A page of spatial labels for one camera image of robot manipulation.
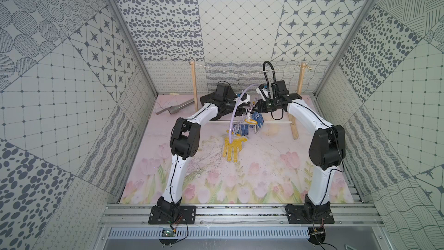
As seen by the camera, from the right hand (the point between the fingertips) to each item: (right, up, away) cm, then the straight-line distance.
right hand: (254, 110), depth 92 cm
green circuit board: (-40, -52, -20) cm, 68 cm away
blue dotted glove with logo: (-6, -11, +9) cm, 16 cm away
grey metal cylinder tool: (-48, +1, +18) cm, 51 cm away
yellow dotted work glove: (-14, -21, +1) cm, 25 cm away
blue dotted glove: (+3, -4, +5) cm, 7 cm away
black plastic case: (-22, +6, -10) cm, 24 cm away
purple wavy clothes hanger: (-12, 0, -19) cm, 23 cm away
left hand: (+2, 0, -5) cm, 5 cm away
